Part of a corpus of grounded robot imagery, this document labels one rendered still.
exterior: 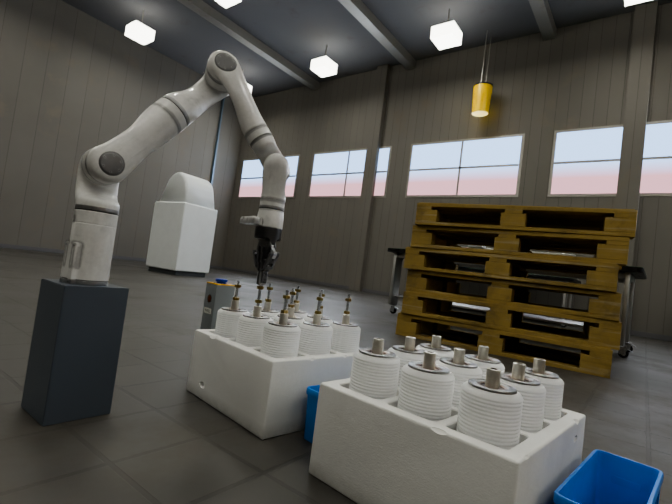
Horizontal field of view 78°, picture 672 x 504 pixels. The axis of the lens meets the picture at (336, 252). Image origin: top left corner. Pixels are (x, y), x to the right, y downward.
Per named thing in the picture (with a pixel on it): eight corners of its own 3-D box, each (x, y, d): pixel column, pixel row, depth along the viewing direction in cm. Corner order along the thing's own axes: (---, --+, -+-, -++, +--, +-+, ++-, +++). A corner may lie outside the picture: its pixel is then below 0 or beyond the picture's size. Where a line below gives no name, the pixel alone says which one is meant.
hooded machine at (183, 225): (209, 277, 711) (223, 181, 718) (172, 275, 650) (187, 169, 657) (180, 272, 757) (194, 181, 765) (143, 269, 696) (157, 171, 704)
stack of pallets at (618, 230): (610, 360, 310) (623, 232, 315) (621, 381, 229) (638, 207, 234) (432, 327, 382) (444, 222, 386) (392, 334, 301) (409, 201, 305)
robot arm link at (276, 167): (282, 208, 111) (284, 213, 119) (289, 153, 111) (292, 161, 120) (256, 205, 110) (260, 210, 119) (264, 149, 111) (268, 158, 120)
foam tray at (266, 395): (262, 440, 94) (272, 361, 95) (186, 389, 122) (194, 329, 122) (371, 414, 122) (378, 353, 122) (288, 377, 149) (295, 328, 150)
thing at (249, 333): (264, 378, 119) (272, 316, 120) (266, 388, 110) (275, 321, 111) (230, 376, 117) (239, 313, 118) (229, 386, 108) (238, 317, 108)
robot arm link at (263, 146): (295, 177, 122) (272, 137, 122) (293, 170, 113) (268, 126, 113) (274, 189, 121) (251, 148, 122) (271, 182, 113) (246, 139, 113)
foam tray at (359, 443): (504, 598, 55) (519, 462, 56) (307, 473, 82) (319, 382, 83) (577, 504, 83) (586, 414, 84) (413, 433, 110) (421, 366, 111)
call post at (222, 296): (202, 381, 132) (216, 284, 133) (192, 375, 137) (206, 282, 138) (222, 379, 137) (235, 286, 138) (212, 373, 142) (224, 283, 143)
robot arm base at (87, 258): (72, 284, 91) (84, 209, 92) (56, 279, 97) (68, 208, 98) (114, 286, 99) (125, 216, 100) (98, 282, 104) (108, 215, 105)
